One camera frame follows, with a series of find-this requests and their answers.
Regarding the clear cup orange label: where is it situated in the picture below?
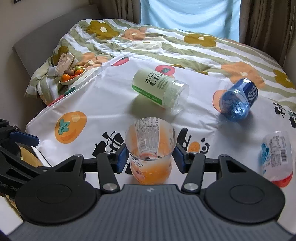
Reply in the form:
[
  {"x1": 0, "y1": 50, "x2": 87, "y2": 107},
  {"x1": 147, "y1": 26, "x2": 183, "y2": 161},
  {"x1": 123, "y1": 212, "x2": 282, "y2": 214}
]
[{"x1": 125, "y1": 117, "x2": 177, "y2": 185}]

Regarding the light blue sheer curtain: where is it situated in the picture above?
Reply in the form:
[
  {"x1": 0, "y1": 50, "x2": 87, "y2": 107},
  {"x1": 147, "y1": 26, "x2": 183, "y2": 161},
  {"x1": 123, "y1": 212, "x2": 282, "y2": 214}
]
[{"x1": 140, "y1": 0, "x2": 241, "y2": 41}]

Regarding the clear cup blue label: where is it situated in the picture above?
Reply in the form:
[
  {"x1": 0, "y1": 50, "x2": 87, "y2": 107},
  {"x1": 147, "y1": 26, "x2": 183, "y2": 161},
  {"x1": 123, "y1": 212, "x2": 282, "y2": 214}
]
[{"x1": 219, "y1": 78, "x2": 258, "y2": 122}]

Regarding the clear cup white red label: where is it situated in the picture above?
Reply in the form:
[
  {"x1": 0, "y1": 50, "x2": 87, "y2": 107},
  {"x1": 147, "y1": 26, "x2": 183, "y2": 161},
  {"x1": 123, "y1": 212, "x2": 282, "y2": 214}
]
[{"x1": 261, "y1": 131, "x2": 293, "y2": 188}]

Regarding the beige snack packet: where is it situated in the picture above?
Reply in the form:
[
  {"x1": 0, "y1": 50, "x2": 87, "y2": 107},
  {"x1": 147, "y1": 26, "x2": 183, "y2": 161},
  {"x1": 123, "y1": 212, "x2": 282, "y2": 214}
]
[{"x1": 55, "y1": 53, "x2": 74, "y2": 76}]

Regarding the brown curtain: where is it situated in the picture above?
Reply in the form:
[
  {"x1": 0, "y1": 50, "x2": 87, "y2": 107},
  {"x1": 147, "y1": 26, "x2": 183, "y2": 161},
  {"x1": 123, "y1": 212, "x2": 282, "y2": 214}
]
[
  {"x1": 89, "y1": 0, "x2": 141, "y2": 24},
  {"x1": 239, "y1": 0, "x2": 295, "y2": 66}
]

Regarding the floral striped quilt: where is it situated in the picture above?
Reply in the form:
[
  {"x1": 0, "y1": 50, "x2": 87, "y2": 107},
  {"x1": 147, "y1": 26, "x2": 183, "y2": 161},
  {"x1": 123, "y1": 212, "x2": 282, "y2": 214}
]
[{"x1": 25, "y1": 19, "x2": 295, "y2": 109}]

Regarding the brown curtain right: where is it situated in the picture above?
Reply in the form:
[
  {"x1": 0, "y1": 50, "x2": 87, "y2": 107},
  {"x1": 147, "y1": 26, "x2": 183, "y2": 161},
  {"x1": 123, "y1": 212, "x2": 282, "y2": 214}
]
[{"x1": 239, "y1": 0, "x2": 295, "y2": 66}]

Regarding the bowl of fruit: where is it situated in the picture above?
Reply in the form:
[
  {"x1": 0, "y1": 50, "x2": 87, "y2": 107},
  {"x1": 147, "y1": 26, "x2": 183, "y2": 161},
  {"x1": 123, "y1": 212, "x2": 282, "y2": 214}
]
[{"x1": 59, "y1": 65, "x2": 86, "y2": 86}]

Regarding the clear cup green label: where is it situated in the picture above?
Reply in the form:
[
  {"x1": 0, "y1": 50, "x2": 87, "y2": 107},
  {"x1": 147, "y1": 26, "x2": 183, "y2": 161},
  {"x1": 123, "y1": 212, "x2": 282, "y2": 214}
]
[{"x1": 132, "y1": 68, "x2": 190, "y2": 114}]

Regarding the white persimmon print cloth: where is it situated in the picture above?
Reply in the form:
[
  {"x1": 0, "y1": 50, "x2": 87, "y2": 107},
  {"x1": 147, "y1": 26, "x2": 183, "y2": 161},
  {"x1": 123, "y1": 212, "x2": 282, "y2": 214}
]
[{"x1": 26, "y1": 55, "x2": 295, "y2": 232}]

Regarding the brown curtain left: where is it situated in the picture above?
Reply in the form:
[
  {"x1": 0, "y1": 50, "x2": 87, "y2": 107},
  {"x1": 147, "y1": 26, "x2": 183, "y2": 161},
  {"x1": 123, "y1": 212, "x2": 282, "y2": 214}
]
[{"x1": 89, "y1": 0, "x2": 141, "y2": 24}]

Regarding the grey bed headboard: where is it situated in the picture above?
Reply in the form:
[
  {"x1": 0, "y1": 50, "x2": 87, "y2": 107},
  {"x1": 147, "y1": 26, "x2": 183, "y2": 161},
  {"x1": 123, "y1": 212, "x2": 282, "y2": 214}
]
[{"x1": 13, "y1": 4, "x2": 100, "y2": 76}]

